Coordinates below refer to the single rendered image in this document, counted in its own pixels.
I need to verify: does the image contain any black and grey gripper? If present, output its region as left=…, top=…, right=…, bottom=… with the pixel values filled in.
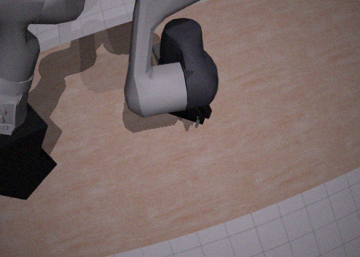
left=191, top=106, right=212, bottom=128

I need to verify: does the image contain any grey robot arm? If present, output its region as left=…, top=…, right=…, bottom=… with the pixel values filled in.
left=0, top=0, right=219, bottom=135

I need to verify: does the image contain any black lighting desk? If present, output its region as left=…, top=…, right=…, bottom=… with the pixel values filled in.
left=168, top=109, right=205, bottom=124

